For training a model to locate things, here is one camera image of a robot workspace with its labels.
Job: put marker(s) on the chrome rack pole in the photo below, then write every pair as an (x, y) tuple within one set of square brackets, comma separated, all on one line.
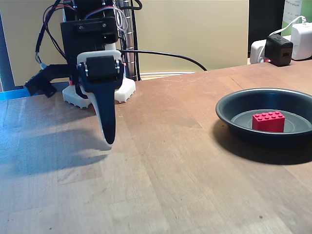
[(130, 48)]

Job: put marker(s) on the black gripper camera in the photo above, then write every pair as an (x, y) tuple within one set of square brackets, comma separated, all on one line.
[(40, 84)]

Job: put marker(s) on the black panel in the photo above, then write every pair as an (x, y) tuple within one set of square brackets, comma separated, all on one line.
[(265, 19)]

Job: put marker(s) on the black power adapter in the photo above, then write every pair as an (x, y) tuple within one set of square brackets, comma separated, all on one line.
[(279, 50)]

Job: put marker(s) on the dark vertical post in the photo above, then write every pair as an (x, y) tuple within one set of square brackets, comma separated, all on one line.
[(5, 61)]

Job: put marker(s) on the red lego block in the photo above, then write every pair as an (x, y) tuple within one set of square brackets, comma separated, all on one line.
[(268, 123)]

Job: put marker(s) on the green and white carton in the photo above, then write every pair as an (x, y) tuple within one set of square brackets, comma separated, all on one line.
[(295, 9)]

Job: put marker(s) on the dark round metal bin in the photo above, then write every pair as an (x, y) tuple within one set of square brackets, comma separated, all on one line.
[(231, 114)]

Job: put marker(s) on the white power strip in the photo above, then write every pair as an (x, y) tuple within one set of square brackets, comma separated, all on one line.
[(256, 52)]

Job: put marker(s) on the white power adapter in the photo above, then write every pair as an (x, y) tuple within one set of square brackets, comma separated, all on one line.
[(302, 41)]

